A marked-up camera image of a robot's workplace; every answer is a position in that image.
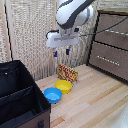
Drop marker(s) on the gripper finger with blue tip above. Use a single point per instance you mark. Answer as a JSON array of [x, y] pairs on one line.
[[67, 51], [55, 52]]

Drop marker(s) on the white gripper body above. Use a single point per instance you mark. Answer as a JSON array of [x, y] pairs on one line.
[[63, 39]]

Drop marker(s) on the granola bar box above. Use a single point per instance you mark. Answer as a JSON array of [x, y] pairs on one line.
[[67, 73]]

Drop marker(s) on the yellow bowl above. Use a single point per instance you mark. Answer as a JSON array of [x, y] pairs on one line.
[[63, 86]]

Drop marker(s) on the blue bowl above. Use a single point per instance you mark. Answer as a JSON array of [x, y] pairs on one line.
[[53, 95]]

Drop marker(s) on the brown drawer cabinet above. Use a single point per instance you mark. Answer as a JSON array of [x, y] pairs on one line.
[[110, 46]]

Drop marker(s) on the black fabric storage box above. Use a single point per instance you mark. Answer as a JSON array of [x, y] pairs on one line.
[[18, 96]]

